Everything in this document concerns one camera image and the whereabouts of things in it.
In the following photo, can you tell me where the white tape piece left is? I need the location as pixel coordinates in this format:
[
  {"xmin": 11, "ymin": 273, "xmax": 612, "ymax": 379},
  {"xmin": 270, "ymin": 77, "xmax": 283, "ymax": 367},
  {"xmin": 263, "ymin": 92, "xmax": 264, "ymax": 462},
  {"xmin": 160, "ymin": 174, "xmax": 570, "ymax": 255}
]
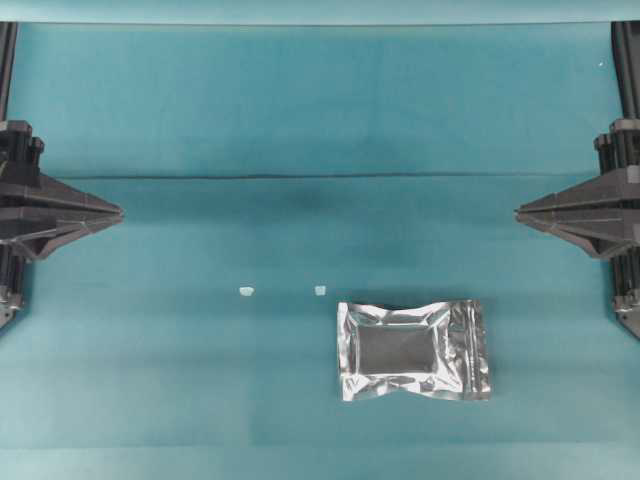
[{"xmin": 239, "ymin": 286, "xmax": 255, "ymax": 297}]

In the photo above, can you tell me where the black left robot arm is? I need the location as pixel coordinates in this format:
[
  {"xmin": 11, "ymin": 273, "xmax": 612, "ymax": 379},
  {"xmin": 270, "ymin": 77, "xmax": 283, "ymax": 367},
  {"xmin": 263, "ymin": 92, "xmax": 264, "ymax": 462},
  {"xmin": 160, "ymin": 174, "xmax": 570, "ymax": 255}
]
[{"xmin": 1, "ymin": 121, "xmax": 124, "ymax": 325}]

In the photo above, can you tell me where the silver zip bag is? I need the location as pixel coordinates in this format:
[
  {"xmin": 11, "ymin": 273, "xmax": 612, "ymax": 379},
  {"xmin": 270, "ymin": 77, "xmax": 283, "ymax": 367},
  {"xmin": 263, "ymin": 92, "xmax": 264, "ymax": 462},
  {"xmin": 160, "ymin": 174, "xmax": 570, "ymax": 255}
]
[{"xmin": 336, "ymin": 300, "xmax": 491, "ymax": 402}]

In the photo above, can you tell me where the black left frame rail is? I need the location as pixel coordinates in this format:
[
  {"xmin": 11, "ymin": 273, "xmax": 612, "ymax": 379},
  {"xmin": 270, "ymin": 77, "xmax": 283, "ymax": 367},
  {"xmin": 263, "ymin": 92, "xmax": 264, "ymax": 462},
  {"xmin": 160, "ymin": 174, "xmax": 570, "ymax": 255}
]
[{"xmin": 0, "ymin": 22, "xmax": 18, "ymax": 122}]

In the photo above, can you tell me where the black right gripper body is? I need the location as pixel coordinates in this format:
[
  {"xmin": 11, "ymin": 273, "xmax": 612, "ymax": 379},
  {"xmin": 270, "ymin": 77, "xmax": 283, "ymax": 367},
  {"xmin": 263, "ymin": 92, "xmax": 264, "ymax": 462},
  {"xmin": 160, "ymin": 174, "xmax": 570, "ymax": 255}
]
[{"xmin": 593, "ymin": 118, "xmax": 639, "ymax": 259}]

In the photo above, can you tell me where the teal table cloth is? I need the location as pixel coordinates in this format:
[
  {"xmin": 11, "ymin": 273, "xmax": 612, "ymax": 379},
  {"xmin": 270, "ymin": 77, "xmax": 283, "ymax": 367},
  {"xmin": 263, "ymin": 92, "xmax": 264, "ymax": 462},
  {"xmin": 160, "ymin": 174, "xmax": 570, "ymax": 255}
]
[{"xmin": 1, "ymin": 23, "xmax": 639, "ymax": 479}]

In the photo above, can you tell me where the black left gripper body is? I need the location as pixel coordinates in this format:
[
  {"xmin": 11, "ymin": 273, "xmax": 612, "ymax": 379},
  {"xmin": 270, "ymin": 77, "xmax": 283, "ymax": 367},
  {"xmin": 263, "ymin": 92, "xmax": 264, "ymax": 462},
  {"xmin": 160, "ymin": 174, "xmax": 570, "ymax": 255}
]
[{"xmin": 1, "ymin": 120, "xmax": 46, "ymax": 240}]

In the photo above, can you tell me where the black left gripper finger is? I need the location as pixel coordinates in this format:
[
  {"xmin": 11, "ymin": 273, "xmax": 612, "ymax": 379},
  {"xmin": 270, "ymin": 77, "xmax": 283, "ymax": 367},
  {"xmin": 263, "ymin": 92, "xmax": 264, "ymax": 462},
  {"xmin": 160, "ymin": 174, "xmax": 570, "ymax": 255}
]
[
  {"xmin": 9, "ymin": 217, "xmax": 123, "ymax": 261},
  {"xmin": 29, "ymin": 174, "xmax": 123, "ymax": 219}
]

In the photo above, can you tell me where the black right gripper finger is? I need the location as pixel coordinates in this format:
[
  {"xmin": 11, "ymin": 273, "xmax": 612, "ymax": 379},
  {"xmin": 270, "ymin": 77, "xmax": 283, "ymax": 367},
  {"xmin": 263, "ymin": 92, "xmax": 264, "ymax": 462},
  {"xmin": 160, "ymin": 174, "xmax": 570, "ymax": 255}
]
[
  {"xmin": 515, "ymin": 213, "xmax": 625, "ymax": 258},
  {"xmin": 514, "ymin": 177, "xmax": 628, "ymax": 220}
]

